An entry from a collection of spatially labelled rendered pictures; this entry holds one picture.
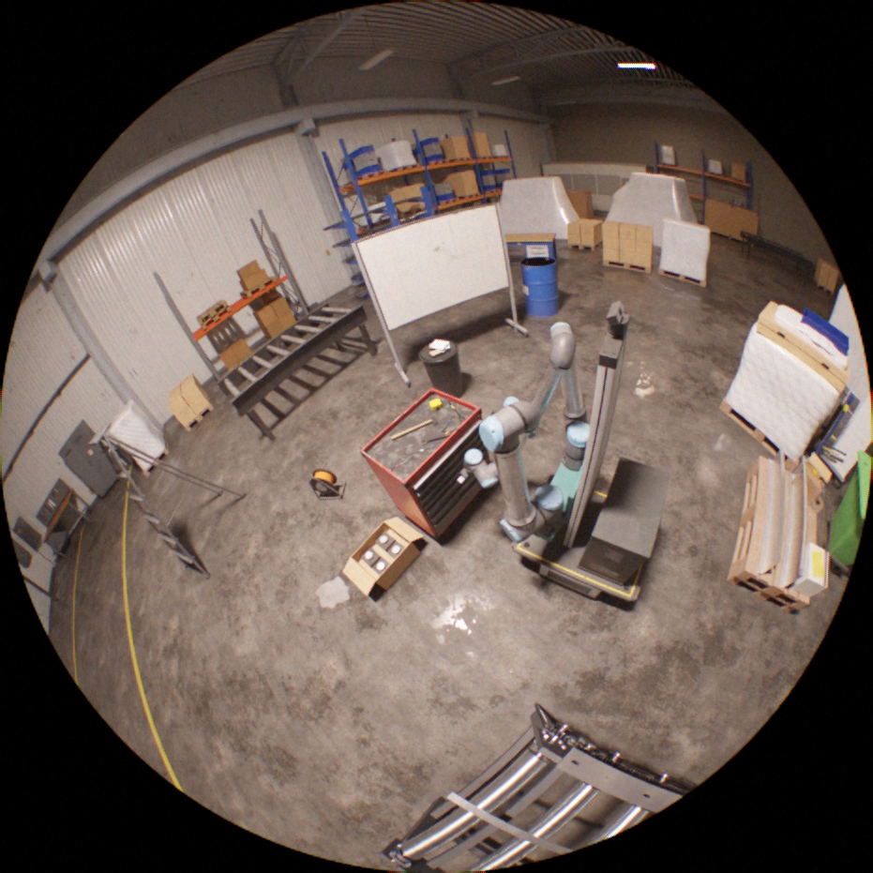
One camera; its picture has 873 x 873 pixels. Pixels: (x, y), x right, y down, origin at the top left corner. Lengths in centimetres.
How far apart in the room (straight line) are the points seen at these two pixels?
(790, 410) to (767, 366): 50
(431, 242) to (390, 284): 71
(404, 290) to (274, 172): 706
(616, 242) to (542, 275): 343
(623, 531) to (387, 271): 340
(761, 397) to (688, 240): 480
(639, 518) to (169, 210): 997
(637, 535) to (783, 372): 249
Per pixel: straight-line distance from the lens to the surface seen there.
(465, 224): 405
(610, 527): 169
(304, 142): 1049
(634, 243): 793
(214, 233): 926
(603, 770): 126
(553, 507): 153
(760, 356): 366
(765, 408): 386
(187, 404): 730
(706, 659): 272
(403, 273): 382
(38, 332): 1006
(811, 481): 340
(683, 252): 798
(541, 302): 513
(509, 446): 111
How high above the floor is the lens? 232
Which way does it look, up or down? 45 degrees down
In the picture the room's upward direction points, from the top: 20 degrees counter-clockwise
